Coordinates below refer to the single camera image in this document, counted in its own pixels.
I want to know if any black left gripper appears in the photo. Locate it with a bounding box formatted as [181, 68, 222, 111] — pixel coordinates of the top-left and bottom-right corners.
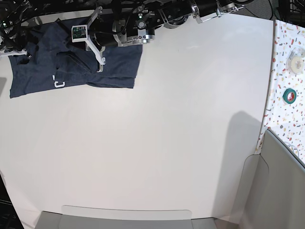
[89, 18, 118, 47]

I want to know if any dark blue t-shirt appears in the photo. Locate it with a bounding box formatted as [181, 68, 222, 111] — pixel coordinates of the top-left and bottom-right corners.
[9, 18, 143, 98]

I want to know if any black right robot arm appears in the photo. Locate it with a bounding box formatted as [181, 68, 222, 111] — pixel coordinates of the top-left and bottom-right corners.
[0, 0, 37, 52]

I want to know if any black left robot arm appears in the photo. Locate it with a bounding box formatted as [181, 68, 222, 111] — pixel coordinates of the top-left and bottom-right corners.
[89, 0, 248, 47]

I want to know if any grey bin front edge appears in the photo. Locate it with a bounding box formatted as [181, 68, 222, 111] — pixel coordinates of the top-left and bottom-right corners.
[35, 205, 216, 229]

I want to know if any clear tape spool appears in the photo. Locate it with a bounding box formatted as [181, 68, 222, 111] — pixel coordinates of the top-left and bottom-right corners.
[286, 47, 305, 75]

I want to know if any green tape roll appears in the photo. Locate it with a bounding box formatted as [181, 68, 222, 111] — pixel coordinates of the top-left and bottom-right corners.
[283, 88, 297, 104]

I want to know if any terrazzo patterned side board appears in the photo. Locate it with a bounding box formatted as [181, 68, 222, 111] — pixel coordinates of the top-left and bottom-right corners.
[256, 20, 305, 161]

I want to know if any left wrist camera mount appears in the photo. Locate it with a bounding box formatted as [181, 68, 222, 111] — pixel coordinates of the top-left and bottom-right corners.
[71, 6, 106, 73]

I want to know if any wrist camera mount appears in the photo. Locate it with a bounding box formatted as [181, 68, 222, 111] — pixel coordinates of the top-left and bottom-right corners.
[0, 49, 31, 58]
[71, 6, 106, 73]

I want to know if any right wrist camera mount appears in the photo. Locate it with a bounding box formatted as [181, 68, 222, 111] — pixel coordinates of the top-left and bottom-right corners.
[0, 49, 31, 58]

